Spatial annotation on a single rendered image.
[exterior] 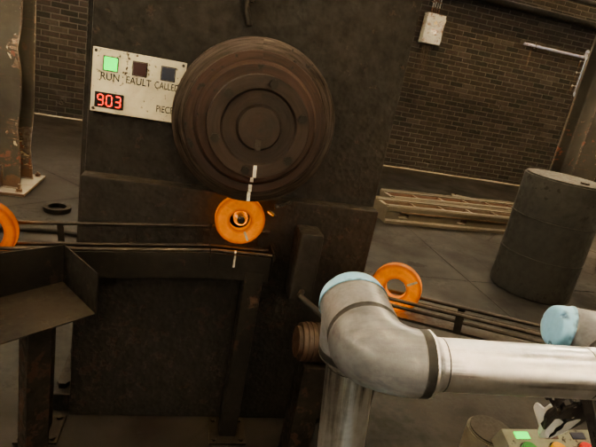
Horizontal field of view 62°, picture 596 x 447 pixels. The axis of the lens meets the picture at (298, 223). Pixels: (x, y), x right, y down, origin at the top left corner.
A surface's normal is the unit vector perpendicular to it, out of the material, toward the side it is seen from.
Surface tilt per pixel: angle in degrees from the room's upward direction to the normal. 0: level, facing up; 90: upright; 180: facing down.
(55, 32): 90
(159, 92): 90
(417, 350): 40
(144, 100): 90
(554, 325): 87
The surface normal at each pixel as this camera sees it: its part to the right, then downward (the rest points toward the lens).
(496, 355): 0.13, -0.68
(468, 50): 0.19, 0.33
